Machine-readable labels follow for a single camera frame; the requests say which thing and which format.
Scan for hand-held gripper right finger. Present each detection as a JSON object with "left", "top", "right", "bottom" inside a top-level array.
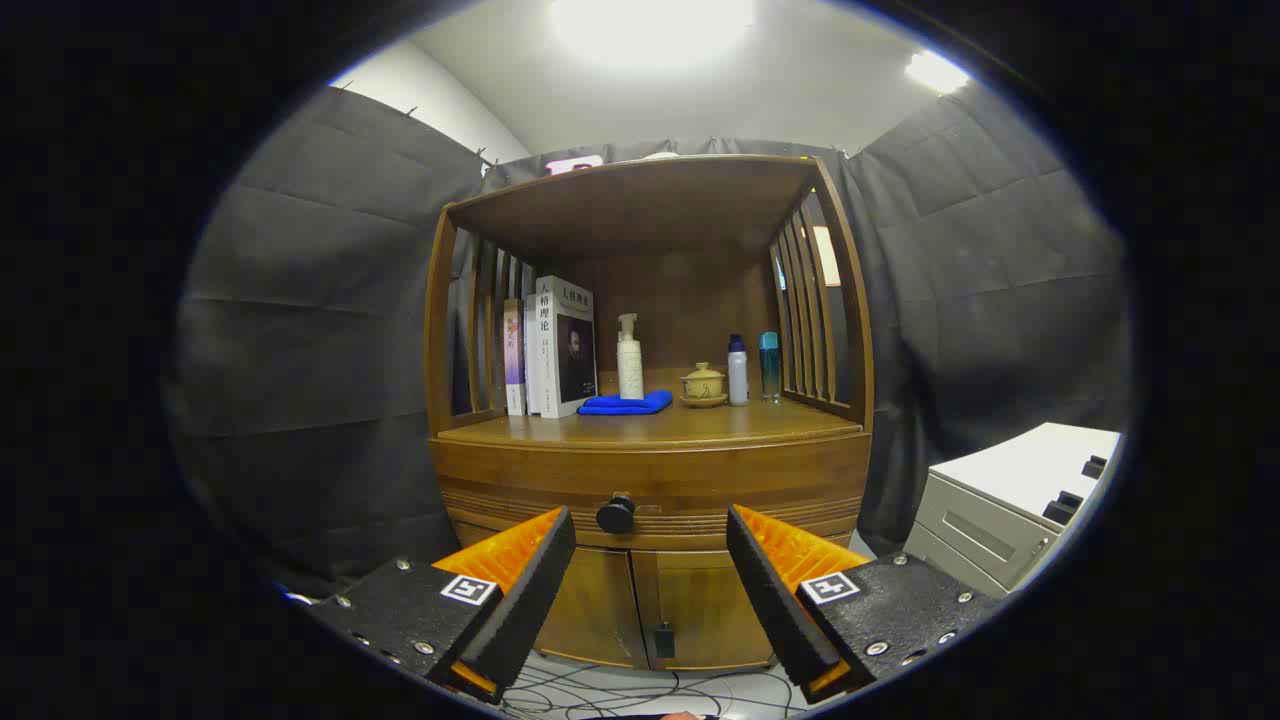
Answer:
[{"left": 725, "top": 503, "right": 1001, "bottom": 706}]

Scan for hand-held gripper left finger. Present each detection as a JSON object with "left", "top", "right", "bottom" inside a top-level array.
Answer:
[{"left": 300, "top": 505, "right": 578, "bottom": 706}]

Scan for wooden drawer with black knob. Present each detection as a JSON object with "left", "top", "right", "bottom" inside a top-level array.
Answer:
[{"left": 432, "top": 432, "right": 871, "bottom": 551}]

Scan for wooden cabinet door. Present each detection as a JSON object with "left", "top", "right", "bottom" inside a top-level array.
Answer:
[
  {"left": 632, "top": 548, "right": 776, "bottom": 671},
  {"left": 535, "top": 545, "right": 649, "bottom": 669}
]

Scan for wooden countertop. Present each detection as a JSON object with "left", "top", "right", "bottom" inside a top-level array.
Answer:
[{"left": 438, "top": 395, "right": 871, "bottom": 448}]

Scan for white grey office cabinet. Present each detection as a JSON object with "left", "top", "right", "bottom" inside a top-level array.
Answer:
[{"left": 903, "top": 422, "right": 1123, "bottom": 599}]

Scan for wooden cabinet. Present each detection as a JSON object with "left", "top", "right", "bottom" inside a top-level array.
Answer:
[{"left": 425, "top": 153, "right": 876, "bottom": 671}]

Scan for blue folded cloth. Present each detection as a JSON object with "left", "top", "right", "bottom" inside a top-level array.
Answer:
[{"left": 577, "top": 390, "right": 674, "bottom": 417}]

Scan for thin white book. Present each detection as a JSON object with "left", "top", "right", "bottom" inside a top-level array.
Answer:
[{"left": 524, "top": 293, "right": 543, "bottom": 416}]

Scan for purple white book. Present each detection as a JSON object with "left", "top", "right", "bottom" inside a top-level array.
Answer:
[{"left": 503, "top": 298, "right": 528, "bottom": 416}]

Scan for white pump bottle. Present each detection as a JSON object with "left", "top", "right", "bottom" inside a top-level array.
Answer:
[{"left": 616, "top": 313, "right": 646, "bottom": 401}]

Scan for thick white portrait book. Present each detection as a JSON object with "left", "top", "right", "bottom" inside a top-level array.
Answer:
[{"left": 535, "top": 275, "right": 598, "bottom": 419}]

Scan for large ceiling light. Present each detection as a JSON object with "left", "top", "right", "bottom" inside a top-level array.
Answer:
[{"left": 548, "top": 0, "right": 756, "bottom": 69}]

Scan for black floor cables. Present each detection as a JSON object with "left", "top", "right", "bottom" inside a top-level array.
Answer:
[{"left": 500, "top": 655, "right": 811, "bottom": 719}]

